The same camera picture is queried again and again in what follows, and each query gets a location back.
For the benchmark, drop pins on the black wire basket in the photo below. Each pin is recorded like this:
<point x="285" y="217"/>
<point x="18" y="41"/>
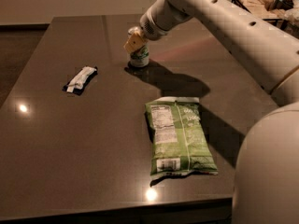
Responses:
<point x="280" y="24"/>

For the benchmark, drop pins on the green jalapeno chip bag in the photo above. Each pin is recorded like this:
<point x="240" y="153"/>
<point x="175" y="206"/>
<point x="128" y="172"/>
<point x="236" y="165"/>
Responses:
<point x="179" y="145"/>

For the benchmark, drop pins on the green white 7up can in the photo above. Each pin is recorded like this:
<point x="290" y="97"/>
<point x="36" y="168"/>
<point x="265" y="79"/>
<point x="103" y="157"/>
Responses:
<point x="139" y="58"/>

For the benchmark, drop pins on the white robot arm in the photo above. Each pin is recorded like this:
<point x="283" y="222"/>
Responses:
<point x="266" y="187"/>

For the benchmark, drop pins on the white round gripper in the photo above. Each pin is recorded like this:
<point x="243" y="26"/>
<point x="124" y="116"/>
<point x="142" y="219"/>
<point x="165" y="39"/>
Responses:
<point x="151" y="26"/>

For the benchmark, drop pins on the white and black snack bar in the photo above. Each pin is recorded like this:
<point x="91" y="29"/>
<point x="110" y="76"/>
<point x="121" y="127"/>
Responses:
<point x="78" y="82"/>

